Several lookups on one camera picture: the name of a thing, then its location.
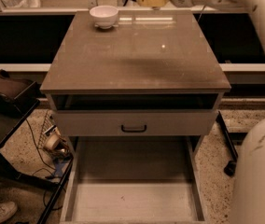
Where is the black cable on floor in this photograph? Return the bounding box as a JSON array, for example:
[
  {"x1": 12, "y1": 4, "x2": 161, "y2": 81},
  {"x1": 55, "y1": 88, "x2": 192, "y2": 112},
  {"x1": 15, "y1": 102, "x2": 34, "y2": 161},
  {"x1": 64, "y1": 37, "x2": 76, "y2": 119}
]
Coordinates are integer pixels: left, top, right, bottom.
[{"x1": 20, "y1": 109, "x2": 65, "y2": 211}]

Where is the roll of tape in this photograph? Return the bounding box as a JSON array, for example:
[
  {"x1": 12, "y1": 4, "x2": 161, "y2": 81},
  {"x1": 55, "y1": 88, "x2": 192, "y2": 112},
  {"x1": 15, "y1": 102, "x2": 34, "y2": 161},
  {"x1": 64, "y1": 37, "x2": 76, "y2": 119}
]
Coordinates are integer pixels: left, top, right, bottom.
[{"x1": 44, "y1": 133, "x2": 61, "y2": 150}]

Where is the dark brown bag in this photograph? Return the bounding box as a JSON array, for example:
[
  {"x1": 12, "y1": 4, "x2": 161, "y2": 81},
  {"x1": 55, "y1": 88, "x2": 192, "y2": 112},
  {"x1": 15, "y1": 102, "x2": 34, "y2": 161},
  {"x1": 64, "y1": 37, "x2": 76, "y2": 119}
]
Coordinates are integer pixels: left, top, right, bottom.
[{"x1": 0, "y1": 69, "x2": 37, "y2": 116}]

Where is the open grey middle drawer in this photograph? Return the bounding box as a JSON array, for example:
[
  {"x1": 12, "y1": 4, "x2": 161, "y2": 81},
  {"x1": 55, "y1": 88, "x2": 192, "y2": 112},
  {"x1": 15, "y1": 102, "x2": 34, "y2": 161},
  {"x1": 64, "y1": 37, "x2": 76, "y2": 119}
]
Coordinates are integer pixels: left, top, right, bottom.
[{"x1": 60, "y1": 137, "x2": 207, "y2": 224}]

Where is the black drawer handle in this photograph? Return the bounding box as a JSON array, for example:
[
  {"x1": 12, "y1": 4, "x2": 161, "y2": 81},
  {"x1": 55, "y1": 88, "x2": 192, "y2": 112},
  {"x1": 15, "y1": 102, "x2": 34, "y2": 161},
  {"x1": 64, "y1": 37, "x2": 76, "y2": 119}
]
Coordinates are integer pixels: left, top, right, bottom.
[{"x1": 120, "y1": 125, "x2": 147, "y2": 133}]

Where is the white ceramic bowl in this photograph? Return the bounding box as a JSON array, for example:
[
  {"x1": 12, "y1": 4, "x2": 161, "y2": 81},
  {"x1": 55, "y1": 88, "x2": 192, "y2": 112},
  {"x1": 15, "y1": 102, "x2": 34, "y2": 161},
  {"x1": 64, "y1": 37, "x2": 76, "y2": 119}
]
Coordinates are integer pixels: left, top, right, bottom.
[{"x1": 90, "y1": 6, "x2": 119, "y2": 29}]

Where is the metal wire basket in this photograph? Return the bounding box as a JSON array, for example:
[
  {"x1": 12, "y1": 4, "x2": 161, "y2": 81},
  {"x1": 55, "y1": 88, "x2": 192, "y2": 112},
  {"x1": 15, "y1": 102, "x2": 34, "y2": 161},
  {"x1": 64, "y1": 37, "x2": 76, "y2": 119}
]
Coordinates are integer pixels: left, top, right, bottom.
[{"x1": 38, "y1": 109, "x2": 71, "y2": 161}]

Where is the black side table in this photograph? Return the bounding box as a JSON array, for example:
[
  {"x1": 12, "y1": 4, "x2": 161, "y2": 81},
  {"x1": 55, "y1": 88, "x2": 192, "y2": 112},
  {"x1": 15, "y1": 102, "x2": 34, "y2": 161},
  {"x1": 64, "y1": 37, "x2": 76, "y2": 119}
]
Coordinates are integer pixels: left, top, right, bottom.
[{"x1": 0, "y1": 99, "x2": 73, "y2": 224}]

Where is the white sneaker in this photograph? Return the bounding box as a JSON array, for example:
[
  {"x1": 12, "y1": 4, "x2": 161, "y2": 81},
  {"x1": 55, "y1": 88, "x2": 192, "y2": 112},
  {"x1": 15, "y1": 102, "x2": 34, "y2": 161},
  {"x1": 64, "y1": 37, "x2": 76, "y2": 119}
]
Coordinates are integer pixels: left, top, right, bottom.
[{"x1": 0, "y1": 200, "x2": 19, "y2": 224}]

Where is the grey drawer cabinet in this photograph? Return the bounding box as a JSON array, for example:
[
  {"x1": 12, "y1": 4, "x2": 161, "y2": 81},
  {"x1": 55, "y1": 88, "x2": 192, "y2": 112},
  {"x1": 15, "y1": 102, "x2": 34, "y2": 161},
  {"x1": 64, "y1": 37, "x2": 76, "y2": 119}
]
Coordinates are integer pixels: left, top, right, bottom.
[{"x1": 41, "y1": 10, "x2": 230, "y2": 163}]

